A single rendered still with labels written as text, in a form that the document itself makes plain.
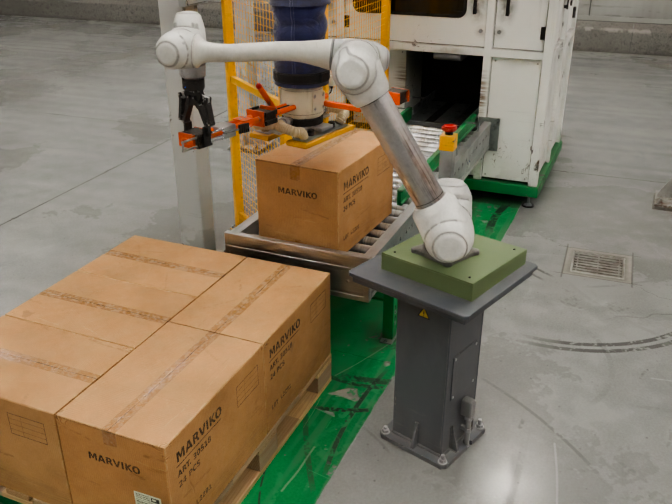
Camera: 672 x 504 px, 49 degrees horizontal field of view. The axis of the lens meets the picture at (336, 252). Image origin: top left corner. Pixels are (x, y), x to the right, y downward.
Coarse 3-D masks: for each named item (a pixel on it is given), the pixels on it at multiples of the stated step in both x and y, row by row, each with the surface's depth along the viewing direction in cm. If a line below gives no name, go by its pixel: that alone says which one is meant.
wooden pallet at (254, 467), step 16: (320, 368) 318; (320, 384) 322; (304, 400) 317; (288, 416) 307; (304, 416) 310; (272, 432) 281; (288, 432) 298; (256, 448) 271; (272, 448) 284; (256, 464) 276; (240, 480) 273; (256, 480) 275; (16, 496) 252; (224, 496) 266; (240, 496) 266
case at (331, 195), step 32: (256, 160) 319; (288, 160) 317; (320, 160) 317; (352, 160) 317; (384, 160) 346; (288, 192) 318; (320, 192) 311; (352, 192) 320; (384, 192) 354; (288, 224) 325; (320, 224) 317; (352, 224) 327
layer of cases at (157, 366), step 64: (128, 256) 325; (192, 256) 325; (0, 320) 275; (64, 320) 275; (128, 320) 275; (192, 320) 275; (256, 320) 275; (320, 320) 309; (0, 384) 239; (64, 384) 239; (128, 384) 239; (192, 384) 239; (256, 384) 261; (0, 448) 244; (64, 448) 230; (128, 448) 218; (192, 448) 227
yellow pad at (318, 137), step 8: (336, 128) 303; (344, 128) 305; (352, 128) 309; (312, 136) 293; (320, 136) 294; (328, 136) 296; (336, 136) 301; (288, 144) 290; (296, 144) 288; (304, 144) 286; (312, 144) 289
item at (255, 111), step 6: (252, 108) 283; (258, 108) 285; (264, 108) 284; (270, 108) 283; (276, 108) 281; (252, 114) 279; (258, 114) 277; (264, 114) 277; (270, 114) 278; (276, 114) 282; (264, 120) 278; (270, 120) 279; (276, 120) 282; (264, 126) 278
